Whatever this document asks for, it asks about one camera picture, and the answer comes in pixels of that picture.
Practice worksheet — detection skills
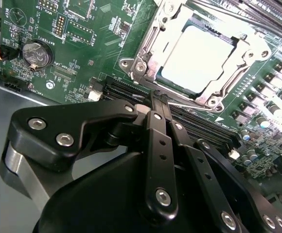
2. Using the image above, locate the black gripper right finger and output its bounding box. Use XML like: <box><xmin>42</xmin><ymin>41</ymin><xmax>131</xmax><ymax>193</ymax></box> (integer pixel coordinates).
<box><xmin>161</xmin><ymin>94</ymin><xmax>282</xmax><ymax>233</ymax></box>

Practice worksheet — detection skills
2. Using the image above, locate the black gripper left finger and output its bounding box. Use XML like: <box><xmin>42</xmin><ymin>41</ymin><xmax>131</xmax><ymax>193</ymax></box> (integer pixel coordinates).
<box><xmin>0</xmin><ymin>91</ymin><xmax>180</xmax><ymax>226</ymax></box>

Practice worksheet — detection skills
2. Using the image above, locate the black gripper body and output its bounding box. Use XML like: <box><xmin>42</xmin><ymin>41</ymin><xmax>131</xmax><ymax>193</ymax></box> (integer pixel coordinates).
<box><xmin>31</xmin><ymin>151</ymin><xmax>229</xmax><ymax>233</ymax></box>

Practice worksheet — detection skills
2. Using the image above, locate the metal locking lever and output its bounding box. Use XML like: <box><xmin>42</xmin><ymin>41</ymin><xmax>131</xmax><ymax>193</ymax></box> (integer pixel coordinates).
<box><xmin>166</xmin><ymin>100</ymin><xmax>216</xmax><ymax>113</ymax></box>
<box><xmin>192</xmin><ymin>0</ymin><xmax>282</xmax><ymax>46</ymax></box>

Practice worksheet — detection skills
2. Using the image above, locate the metal socket cover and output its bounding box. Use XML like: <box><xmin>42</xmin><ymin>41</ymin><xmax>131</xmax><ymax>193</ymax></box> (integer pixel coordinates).
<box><xmin>128</xmin><ymin>0</ymin><xmax>273</xmax><ymax>114</ymax></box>

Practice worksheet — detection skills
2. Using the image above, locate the silver CPU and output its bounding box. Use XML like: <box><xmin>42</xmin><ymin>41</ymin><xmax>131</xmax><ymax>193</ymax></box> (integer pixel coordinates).
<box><xmin>155</xmin><ymin>14</ymin><xmax>238</xmax><ymax>95</ymax></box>

